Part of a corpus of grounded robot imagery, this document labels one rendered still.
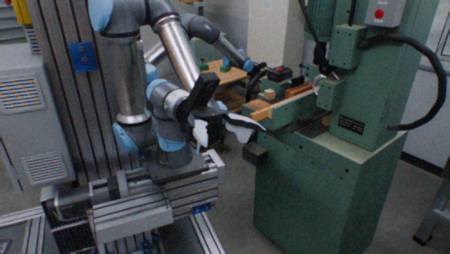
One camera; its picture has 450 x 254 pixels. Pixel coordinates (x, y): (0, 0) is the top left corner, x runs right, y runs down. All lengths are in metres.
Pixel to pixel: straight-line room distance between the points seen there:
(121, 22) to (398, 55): 0.95
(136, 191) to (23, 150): 0.41
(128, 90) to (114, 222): 0.47
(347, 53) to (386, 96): 0.23
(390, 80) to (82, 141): 1.20
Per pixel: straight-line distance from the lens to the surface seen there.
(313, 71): 1.61
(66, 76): 1.24
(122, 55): 1.01
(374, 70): 1.37
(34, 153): 1.32
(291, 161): 1.62
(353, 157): 1.43
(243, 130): 0.69
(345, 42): 1.31
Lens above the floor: 1.55
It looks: 30 degrees down
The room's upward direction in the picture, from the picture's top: straight up
